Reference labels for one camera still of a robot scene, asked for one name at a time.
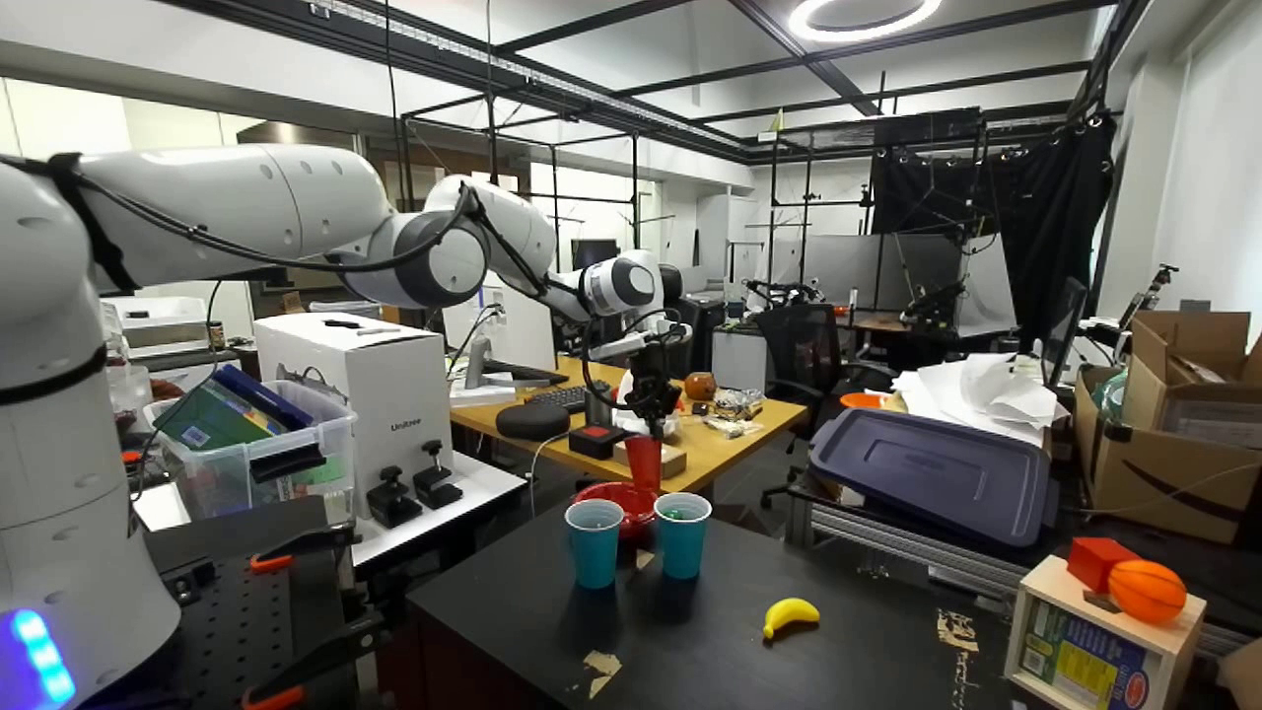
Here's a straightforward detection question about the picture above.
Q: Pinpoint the black rounded case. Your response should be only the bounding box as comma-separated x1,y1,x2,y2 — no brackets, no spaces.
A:
494,382,594,447

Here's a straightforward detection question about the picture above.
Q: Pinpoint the black pegboard panel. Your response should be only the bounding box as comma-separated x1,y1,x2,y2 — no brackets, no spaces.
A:
134,517,408,710

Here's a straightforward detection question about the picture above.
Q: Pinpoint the black curtain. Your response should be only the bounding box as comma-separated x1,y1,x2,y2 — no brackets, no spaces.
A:
866,112,1122,351

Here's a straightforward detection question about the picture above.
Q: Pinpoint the white carton box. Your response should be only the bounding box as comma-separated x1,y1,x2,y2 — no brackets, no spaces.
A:
253,308,456,524

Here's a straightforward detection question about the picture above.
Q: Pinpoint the clear glass bowl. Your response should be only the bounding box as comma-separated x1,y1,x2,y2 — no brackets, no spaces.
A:
703,386,765,437

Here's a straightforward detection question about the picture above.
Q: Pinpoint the black box with red label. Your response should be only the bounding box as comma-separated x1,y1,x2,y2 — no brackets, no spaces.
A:
565,418,630,461

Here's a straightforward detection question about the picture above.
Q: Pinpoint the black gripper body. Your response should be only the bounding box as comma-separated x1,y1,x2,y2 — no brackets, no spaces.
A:
622,340,696,425

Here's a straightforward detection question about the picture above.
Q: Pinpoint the blue plastic cup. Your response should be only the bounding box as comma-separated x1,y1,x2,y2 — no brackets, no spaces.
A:
561,493,630,596
650,488,719,583

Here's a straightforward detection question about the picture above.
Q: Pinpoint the black padded office chair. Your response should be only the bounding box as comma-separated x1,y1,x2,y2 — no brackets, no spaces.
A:
664,263,727,374

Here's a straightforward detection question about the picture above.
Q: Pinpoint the white side table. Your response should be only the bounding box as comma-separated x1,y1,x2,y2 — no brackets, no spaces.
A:
129,450,530,567

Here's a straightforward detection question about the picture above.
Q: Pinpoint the wooden shape sorter box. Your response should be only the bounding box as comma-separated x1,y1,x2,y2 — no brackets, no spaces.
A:
1003,551,1211,710

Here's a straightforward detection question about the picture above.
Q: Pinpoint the black mesh office chair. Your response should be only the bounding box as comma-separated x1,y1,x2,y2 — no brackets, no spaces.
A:
744,279,844,412

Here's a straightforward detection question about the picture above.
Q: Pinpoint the black case with lid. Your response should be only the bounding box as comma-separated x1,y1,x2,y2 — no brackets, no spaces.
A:
803,408,1060,551

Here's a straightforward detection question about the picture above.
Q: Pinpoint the clear plastic storage bin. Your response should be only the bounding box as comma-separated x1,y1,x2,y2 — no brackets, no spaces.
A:
145,378,364,528

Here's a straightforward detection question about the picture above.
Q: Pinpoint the green book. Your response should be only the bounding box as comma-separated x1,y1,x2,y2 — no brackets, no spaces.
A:
155,378,274,453

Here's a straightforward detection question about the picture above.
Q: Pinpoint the white paper pile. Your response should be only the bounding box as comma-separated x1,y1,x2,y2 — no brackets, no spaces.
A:
890,351,1072,447

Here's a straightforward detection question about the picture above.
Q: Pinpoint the tan tape scrap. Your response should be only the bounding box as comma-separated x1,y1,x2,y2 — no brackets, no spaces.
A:
935,604,983,659

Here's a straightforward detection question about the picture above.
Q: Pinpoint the red plastic cup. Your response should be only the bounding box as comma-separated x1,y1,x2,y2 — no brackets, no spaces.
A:
622,432,665,522

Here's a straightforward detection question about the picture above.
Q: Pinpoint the wooden desk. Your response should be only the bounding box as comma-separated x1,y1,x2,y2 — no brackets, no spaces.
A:
450,351,809,505

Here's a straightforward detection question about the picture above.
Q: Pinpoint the yellow toy banana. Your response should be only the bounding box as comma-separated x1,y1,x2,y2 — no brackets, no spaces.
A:
761,596,826,649

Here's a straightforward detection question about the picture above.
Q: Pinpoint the brown cardboard shipping box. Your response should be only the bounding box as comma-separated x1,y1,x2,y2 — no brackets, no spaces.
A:
1070,308,1262,550

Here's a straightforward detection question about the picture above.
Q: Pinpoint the brown toy football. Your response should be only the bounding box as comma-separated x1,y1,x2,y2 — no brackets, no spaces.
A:
680,366,722,414

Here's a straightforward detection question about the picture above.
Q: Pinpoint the blue book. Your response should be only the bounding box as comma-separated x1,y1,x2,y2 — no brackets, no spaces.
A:
208,363,321,436

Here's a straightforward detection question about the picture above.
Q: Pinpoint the round ceiling ring light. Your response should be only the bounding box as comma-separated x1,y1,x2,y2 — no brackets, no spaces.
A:
786,0,945,53

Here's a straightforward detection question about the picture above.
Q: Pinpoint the orange toy ball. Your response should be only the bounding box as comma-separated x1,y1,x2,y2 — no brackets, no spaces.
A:
1104,556,1192,631

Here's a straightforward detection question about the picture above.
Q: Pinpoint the red toy block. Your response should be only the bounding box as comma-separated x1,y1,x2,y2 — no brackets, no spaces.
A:
1064,532,1139,601

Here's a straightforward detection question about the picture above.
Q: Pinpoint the black orange clamp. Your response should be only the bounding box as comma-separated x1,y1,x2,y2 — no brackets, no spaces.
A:
242,616,388,710
243,524,359,583

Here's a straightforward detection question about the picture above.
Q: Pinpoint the red plastic bowl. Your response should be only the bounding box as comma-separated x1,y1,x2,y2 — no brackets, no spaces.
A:
572,478,664,551

